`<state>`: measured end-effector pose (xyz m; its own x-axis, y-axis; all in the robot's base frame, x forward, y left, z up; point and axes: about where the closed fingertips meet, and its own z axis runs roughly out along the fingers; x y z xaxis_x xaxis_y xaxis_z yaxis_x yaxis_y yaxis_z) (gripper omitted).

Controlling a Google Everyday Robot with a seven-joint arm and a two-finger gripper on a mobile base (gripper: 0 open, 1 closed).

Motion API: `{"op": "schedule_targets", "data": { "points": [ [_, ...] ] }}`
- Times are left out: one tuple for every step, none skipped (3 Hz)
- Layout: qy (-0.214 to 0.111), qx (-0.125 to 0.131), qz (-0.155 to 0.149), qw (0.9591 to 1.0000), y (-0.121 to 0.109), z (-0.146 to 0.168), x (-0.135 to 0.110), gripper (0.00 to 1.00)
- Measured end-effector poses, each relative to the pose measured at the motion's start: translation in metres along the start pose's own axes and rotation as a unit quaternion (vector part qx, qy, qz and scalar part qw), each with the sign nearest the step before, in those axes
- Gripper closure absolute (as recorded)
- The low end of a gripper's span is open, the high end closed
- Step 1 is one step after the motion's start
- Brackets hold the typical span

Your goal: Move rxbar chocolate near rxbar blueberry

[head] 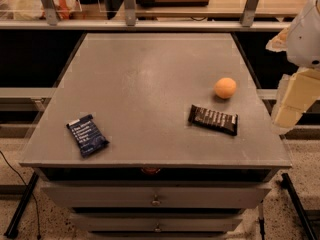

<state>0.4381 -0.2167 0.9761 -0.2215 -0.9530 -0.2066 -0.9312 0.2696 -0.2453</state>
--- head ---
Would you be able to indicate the white orange plastic bag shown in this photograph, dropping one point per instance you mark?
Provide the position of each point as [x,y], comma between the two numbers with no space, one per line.
[25,10]

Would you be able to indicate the blue blueberry rxbar wrapper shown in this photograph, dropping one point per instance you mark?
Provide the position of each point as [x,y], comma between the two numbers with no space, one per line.
[87,135]

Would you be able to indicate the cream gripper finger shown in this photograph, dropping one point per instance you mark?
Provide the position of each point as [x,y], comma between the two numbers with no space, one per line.
[295,95]
[278,42]

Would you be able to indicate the upper drawer metal knob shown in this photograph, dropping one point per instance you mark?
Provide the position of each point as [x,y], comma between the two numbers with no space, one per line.
[155,201]

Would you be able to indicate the black left floor bar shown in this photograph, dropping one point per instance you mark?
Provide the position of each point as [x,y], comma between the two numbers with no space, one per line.
[25,191]

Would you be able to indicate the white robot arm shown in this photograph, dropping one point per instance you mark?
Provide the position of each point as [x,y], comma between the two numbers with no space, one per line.
[303,42]

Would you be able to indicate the grey drawer cabinet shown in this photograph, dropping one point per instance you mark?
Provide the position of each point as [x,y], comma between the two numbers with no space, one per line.
[156,136]

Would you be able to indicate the dark chocolate rxbar wrapper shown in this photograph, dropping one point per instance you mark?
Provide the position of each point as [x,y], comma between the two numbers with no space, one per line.
[214,120]

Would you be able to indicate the lower drawer metal knob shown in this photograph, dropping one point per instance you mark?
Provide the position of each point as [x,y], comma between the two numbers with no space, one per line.
[157,228]

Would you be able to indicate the black floor bar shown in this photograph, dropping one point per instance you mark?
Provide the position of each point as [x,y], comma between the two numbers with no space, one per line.
[288,185]
[25,191]

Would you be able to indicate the orange round fruit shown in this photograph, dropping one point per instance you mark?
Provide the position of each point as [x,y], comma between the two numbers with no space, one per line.
[225,88]

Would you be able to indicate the black right floor bar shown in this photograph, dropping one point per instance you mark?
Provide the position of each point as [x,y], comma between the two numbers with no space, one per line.
[288,185]

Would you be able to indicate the drawer metal knob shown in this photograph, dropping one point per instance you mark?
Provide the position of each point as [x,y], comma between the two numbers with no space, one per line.
[157,228]
[155,201]

